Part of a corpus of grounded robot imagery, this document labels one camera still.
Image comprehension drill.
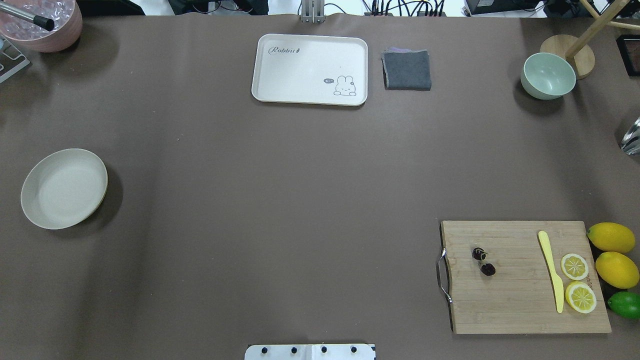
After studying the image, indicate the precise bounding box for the lower whole lemon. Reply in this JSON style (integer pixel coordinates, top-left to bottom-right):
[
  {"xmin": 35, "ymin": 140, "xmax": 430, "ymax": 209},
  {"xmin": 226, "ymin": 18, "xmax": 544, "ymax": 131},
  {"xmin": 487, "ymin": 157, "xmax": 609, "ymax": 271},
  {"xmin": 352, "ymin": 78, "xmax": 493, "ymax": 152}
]
[{"xmin": 595, "ymin": 251, "xmax": 640, "ymax": 289}]

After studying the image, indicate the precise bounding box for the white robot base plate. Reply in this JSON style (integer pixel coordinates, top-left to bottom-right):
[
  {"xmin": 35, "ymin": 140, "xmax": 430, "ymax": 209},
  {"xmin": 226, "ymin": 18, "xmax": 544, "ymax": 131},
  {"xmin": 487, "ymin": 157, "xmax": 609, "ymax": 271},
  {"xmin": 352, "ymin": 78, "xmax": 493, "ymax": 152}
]
[{"xmin": 244, "ymin": 343, "xmax": 377, "ymax": 360}]

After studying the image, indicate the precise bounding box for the upper whole lemon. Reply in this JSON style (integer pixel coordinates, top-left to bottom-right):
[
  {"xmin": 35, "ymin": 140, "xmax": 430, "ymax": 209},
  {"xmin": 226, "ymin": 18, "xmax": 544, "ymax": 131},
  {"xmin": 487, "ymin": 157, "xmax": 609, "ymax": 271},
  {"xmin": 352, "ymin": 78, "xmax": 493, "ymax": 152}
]
[{"xmin": 586, "ymin": 222, "xmax": 636, "ymax": 254}]

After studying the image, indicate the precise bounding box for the wooden cup stand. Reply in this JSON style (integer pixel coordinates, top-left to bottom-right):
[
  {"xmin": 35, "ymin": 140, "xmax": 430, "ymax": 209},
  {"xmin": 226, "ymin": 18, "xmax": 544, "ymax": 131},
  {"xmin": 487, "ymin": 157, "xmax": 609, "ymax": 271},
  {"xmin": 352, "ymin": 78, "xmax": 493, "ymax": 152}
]
[{"xmin": 539, "ymin": 0, "xmax": 640, "ymax": 80}]

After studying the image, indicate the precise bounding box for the whole lemon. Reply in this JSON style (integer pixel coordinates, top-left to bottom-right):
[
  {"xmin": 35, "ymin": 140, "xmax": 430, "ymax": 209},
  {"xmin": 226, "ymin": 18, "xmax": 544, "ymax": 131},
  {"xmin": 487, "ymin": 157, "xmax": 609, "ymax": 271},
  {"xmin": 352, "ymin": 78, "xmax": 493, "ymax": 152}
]
[
  {"xmin": 595, "ymin": 251, "xmax": 640, "ymax": 289},
  {"xmin": 586, "ymin": 222, "xmax": 636, "ymax": 254}
]

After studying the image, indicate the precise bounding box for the cream rabbit tray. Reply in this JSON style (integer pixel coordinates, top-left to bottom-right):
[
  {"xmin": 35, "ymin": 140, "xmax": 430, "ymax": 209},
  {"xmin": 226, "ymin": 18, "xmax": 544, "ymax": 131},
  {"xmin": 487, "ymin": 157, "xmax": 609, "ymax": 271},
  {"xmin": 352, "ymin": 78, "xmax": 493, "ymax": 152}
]
[{"xmin": 251, "ymin": 33, "xmax": 368, "ymax": 107}]

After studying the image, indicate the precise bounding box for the yellow plastic knife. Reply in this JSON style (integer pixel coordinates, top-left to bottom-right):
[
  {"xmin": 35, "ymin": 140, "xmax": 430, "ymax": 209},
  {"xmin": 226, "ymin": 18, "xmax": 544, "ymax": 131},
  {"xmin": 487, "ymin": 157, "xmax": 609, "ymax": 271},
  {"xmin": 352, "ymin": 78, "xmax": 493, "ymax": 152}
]
[{"xmin": 537, "ymin": 230, "xmax": 565, "ymax": 313}]

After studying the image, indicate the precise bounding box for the lemon slice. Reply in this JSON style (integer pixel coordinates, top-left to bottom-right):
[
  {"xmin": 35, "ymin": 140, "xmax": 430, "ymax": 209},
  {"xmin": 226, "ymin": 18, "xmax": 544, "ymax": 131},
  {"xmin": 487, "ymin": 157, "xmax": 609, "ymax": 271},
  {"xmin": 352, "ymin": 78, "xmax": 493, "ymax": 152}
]
[
  {"xmin": 560, "ymin": 253, "xmax": 590, "ymax": 281},
  {"xmin": 565, "ymin": 281, "xmax": 597, "ymax": 314}
]

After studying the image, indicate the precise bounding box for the bamboo cutting board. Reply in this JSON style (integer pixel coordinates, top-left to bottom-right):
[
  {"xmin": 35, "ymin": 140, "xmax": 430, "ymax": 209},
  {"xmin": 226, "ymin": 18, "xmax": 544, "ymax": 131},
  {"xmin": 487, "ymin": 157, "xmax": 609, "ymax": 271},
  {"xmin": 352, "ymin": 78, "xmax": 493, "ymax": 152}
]
[{"xmin": 440, "ymin": 220, "xmax": 611, "ymax": 335}]

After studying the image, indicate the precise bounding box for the clear glass cup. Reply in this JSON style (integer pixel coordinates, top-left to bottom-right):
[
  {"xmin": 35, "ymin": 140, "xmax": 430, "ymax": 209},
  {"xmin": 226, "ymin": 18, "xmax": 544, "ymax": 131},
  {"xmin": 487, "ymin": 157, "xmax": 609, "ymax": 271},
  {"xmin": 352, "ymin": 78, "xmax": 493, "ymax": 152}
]
[{"xmin": 619, "ymin": 117, "xmax": 640, "ymax": 157}]

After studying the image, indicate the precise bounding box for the pink bowl with ice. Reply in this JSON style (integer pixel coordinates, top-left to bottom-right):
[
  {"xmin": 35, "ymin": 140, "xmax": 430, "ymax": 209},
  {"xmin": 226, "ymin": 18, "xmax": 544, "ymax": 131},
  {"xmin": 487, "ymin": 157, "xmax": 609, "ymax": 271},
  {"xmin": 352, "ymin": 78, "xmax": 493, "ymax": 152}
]
[{"xmin": 0, "ymin": 0, "xmax": 83, "ymax": 53}]

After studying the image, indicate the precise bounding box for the upper lemon slice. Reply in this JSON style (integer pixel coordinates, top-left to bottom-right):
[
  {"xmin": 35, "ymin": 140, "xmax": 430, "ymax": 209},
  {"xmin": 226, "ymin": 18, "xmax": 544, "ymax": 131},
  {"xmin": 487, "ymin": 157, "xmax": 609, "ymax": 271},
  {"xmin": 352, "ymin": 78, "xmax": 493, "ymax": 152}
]
[{"xmin": 560, "ymin": 253, "xmax": 590, "ymax": 281}]

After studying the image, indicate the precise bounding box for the mint green bowl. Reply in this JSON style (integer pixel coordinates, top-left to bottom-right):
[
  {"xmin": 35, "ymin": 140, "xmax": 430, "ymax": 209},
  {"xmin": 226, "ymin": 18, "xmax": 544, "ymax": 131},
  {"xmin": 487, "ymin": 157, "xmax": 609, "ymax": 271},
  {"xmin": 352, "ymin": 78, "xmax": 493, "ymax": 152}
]
[{"xmin": 519, "ymin": 52, "xmax": 577, "ymax": 100}]

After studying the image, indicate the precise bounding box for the aluminium frame post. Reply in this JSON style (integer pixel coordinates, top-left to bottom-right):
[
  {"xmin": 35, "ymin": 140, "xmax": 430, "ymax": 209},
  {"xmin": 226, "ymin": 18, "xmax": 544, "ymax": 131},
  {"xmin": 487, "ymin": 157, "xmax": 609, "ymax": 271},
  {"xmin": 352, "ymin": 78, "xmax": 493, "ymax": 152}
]
[{"xmin": 300, "ymin": 0, "xmax": 326, "ymax": 24}]

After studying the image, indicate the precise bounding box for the green lime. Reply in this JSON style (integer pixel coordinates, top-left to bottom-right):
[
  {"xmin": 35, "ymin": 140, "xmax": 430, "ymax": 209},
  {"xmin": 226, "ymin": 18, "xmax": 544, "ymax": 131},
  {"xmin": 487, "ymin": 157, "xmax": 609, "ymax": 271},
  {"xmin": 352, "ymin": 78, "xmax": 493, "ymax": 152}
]
[{"xmin": 606, "ymin": 291, "xmax": 640, "ymax": 319}]

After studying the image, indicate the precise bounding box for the cream round plate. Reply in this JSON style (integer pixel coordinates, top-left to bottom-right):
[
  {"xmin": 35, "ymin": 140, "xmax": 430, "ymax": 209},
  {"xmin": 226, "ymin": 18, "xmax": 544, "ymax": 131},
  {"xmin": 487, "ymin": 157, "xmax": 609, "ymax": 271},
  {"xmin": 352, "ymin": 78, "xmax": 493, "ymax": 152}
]
[{"xmin": 20, "ymin": 148, "xmax": 109, "ymax": 230}]

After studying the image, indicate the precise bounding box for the black handled metal tool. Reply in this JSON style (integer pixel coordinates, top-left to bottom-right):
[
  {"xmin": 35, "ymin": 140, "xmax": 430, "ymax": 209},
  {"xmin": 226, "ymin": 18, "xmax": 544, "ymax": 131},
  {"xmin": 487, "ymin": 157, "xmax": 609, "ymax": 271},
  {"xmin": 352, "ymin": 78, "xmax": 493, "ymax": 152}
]
[{"xmin": 0, "ymin": 1, "xmax": 55, "ymax": 31}]

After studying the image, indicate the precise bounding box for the lower lemon slice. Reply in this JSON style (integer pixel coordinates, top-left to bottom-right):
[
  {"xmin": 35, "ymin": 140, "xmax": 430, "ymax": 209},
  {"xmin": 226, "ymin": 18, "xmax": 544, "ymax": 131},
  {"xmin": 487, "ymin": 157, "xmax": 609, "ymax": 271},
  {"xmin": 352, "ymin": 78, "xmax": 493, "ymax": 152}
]
[{"xmin": 565, "ymin": 281, "xmax": 597, "ymax": 314}]

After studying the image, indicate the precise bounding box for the folded grey cloth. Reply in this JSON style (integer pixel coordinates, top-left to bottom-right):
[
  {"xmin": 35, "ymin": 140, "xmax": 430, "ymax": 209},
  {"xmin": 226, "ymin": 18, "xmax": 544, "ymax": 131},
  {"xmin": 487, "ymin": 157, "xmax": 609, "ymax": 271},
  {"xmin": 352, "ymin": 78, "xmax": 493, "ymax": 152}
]
[{"xmin": 381, "ymin": 47, "xmax": 432, "ymax": 91}]

